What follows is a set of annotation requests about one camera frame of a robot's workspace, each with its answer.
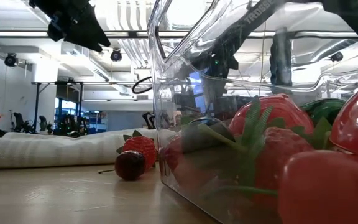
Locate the white checked dish towel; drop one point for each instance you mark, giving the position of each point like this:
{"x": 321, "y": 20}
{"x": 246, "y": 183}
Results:
{"x": 42, "y": 149}

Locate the green toy watermelon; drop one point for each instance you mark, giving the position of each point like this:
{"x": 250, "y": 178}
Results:
{"x": 325, "y": 109}

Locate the black toy cherry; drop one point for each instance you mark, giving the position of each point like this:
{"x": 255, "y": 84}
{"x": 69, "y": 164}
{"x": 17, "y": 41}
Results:
{"x": 130, "y": 165}

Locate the black ceiling dome camera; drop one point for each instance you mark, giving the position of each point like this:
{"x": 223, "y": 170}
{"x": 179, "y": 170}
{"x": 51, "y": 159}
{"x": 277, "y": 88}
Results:
{"x": 10, "y": 59}
{"x": 337, "y": 56}
{"x": 116, "y": 55}

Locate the long ceiling light strip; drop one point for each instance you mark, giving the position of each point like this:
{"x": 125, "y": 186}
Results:
{"x": 11, "y": 34}

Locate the green cactus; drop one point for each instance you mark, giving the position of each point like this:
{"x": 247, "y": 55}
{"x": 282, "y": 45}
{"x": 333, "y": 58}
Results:
{"x": 281, "y": 62}

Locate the black background station frame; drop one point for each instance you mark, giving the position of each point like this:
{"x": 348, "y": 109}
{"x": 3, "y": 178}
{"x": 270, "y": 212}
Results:
{"x": 37, "y": 105}

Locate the clear plastic tupperware container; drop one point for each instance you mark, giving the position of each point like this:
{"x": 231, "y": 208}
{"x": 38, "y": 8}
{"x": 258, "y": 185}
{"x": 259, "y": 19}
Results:
{"x": 166, "y": 77}

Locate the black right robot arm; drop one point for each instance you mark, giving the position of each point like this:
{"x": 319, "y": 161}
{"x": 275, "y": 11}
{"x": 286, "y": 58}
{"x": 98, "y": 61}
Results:
{"x": 228, "y": 43}

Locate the bright red toy cherry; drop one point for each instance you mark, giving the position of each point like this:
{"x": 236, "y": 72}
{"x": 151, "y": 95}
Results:
{"x": 322, "y": 193}

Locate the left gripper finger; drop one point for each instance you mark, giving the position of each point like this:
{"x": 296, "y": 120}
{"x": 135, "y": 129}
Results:
{"x": 85, "y": 31}
{"x": 56, "y": 32}

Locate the toy strawberry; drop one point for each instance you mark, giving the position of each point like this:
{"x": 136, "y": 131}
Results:
{"x": 172, "y": 155}
{"x": 141, "y": 146}
{"x": 278, "y": 155}

